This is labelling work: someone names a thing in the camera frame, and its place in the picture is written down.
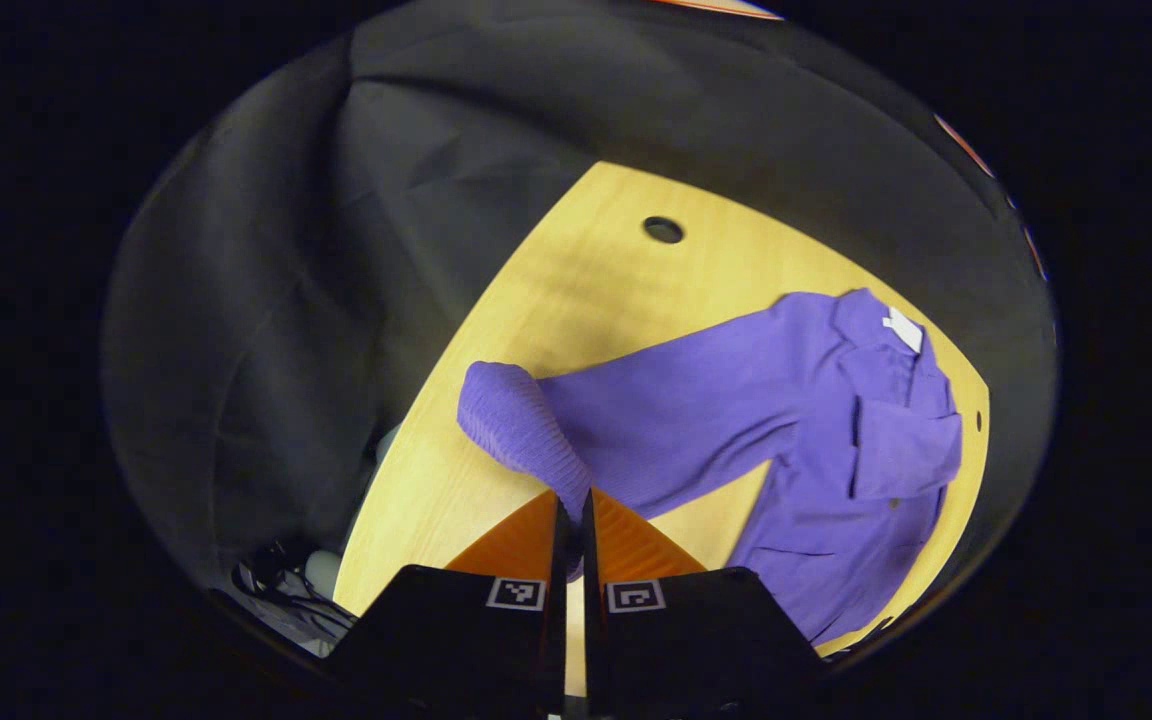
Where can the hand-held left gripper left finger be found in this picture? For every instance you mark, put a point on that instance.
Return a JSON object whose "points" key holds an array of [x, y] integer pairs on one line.
{"points": [[557, 640]]}

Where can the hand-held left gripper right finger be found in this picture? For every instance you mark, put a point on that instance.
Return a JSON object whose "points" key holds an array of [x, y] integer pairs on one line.
{"points": [[591, 640]]}

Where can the purple shirt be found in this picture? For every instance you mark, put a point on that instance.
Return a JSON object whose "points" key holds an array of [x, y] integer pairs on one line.
{"points": [[686, 420]]}

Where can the white round object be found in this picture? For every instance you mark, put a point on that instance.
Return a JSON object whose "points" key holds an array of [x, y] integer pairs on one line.
{"points": [[323, 572]]}

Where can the black backdrop cloth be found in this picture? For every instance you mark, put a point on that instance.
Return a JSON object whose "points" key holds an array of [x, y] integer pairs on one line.
{"points": [[336, 250]]}

